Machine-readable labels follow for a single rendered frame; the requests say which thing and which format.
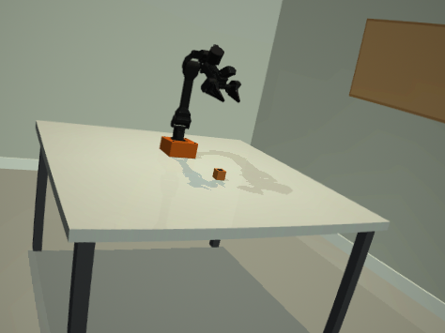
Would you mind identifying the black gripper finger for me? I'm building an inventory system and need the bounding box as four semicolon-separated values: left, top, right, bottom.
206;83;224;102
228;84;240;102

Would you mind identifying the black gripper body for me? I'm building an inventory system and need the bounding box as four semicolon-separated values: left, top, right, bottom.
201;68;241;93

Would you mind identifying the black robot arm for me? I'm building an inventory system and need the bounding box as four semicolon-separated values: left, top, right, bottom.
170;44;237;142

